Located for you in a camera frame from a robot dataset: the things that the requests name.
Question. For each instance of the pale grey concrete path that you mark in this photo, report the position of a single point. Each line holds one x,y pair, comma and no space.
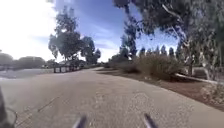
110,96

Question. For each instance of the dry brown bush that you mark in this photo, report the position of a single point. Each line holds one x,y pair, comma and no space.
156,66

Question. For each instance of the row of dark conifer trees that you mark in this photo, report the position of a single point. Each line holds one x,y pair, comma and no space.
156,50

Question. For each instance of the group of tall dark trees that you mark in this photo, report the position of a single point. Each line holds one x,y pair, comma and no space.
68,40

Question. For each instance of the robot's own part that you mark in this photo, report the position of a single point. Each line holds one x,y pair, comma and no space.
80,122
150,121

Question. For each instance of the brown dirt strip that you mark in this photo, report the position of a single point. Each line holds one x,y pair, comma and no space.
186,88

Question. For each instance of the distant line of trees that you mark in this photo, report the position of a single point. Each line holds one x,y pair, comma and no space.
28,62

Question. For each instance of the pale fallen trunk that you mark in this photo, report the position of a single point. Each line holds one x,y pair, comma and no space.
196,79

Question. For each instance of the grey asphalt road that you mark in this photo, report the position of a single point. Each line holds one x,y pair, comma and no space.
23,73

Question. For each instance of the large pale-trunked tree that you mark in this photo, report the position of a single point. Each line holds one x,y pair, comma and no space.
196,30

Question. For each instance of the dark post fence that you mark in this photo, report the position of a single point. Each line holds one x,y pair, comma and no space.
65,68

